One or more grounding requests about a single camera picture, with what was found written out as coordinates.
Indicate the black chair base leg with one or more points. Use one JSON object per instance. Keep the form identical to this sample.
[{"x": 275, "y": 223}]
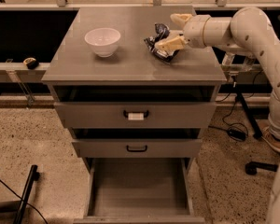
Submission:
[{"x": 252, "y": 167}]

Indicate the tan brown shoe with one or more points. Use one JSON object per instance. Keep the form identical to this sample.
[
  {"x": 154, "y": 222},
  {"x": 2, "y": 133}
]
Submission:
[{"x": 273, "y": 143}]

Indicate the clear water bottle left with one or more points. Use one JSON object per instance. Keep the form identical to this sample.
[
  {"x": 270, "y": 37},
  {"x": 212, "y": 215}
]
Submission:
[{"x": 228, "y": 59}]

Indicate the grey drawer cabinet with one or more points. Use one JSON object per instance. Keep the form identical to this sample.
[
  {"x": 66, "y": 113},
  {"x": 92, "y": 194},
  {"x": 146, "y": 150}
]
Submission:
[{"x": 131, "y": 74}]

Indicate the grey bottom drawer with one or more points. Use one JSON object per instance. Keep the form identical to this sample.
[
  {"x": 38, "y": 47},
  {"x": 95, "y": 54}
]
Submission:
[{"x": 138, "y": 191}]

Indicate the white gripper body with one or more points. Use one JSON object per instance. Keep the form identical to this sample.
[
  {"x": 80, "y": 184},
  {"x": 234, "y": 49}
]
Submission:
[{"x": 194, "y": 30}]

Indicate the black stand leg left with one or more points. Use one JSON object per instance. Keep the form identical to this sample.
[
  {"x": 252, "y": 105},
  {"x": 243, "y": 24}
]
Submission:
[{"x": 32, "y": 177}]

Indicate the white ceramic bowl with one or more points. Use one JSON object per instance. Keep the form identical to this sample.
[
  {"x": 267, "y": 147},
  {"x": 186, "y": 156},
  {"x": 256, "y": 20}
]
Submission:
[{"x": 103, "y": 41}]

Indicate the grey middle drawer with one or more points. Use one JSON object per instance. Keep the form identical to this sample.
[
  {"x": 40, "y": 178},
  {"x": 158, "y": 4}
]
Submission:
[{"x": 156, "y": 148}]

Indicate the black tripod leg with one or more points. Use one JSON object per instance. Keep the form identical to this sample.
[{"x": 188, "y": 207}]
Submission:
[{"x": 239, "y": 97}]

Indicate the blue chip bag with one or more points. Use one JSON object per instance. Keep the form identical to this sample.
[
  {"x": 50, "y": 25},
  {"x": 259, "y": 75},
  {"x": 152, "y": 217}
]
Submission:
[{"x": 162, "y": 32}]

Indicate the black middle drawer handle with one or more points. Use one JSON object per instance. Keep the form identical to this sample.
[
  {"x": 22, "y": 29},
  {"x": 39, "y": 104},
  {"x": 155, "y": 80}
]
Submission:
[{"x": 136, "y": 149}]

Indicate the clear water bottle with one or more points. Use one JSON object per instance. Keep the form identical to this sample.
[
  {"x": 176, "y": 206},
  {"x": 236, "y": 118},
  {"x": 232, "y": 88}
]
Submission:
[
  {"x": 247, "y": 64},
  {"x": 228, "y": 59}
]

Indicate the person leg grey trousers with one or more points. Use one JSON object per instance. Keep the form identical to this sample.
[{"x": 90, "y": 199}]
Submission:
[{"x": 274, "y": 115}]

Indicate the yellow black tape measure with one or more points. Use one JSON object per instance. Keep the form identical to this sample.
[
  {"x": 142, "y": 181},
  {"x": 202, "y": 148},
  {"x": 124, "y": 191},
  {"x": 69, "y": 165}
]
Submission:
[{"x": 31, "y": 63}]

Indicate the grey top drawer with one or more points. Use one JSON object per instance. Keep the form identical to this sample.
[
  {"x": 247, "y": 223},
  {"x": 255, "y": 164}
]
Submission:
[{"x": 115, "y": 115}]

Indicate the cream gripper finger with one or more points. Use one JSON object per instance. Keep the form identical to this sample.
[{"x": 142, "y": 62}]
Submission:
[
  {"x": 171, "y": 43},
  {"x": 180, "y": 19}
]

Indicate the black power adapter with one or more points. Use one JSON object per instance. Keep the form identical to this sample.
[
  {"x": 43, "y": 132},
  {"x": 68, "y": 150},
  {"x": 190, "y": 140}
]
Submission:
[{"x": 235, "y": 134}]

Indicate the grey drawer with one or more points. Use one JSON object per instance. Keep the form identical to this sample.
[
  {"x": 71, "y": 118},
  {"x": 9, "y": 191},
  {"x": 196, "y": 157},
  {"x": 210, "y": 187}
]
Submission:
[
  {"x": 138, "y": 191},
  {"x": 115, "y": 115},
  {"x": 156, "y": 148}
]

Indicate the white tape on handle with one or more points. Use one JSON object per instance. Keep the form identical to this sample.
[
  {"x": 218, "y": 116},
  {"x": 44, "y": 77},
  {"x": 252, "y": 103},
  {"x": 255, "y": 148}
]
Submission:
[{"x": 135, "y": 116}]

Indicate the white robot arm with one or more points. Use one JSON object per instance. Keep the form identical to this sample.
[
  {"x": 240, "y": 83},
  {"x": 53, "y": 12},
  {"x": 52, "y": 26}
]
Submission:
[{"x": 249, "y": 31}]

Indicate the clear water bottle right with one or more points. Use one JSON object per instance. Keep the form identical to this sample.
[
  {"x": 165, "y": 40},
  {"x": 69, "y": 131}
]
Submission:
[{"x": 247, "y": 64}]

